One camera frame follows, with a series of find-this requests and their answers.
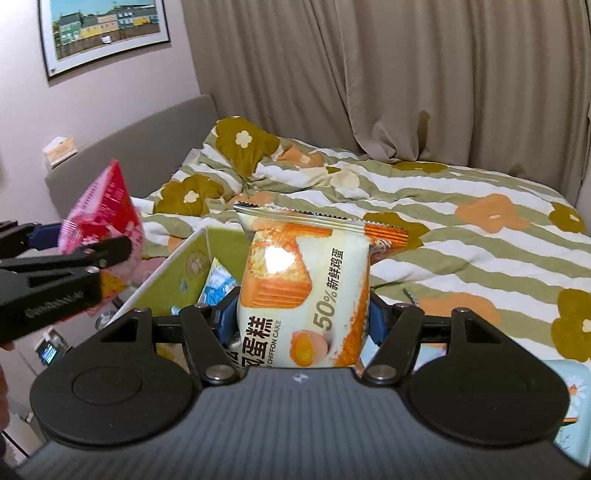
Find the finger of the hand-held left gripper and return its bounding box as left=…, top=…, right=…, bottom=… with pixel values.
left=0, top=237, right=133, bottom=282
left=0, top=220, right=63, bottom=260

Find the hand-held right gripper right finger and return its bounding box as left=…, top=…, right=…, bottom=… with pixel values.
left=360, top=288, right=505, bottom=387

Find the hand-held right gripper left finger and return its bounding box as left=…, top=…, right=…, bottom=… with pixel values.
left=99, top=288, right=244, bottom=387

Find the green cardboard box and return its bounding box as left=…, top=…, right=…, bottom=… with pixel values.
left=108, top=225, right=259, bottom=324

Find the pink snack packet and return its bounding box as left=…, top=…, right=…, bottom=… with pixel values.
left=58, top=159, right=146, bottom=296

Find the orange white cake packet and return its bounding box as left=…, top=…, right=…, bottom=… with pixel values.
left=233, top=202, right=409, bottom=370

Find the blue white snack packet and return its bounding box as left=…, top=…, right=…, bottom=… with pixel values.
left=198, top=257, right=241, bottom=305

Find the small electronic device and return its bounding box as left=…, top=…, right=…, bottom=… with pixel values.
left=34, top=325, right=70, bottom=367

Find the tissue box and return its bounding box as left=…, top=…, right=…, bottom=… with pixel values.
left=42, top=137, right=78, bottom=167

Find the floral striped blanket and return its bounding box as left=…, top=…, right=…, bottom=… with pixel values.
left=129, top=115, right=591, bottom=365

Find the grey bed headboard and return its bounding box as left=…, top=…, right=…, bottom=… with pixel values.
left=45, top=95, right=220, bottom=220

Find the beige curtain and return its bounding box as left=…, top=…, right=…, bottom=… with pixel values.
left=182, top=0, right=591, bottom=204

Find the framed wall picture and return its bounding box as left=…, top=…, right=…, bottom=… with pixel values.
left=38, top=0, right=171, bottom=83

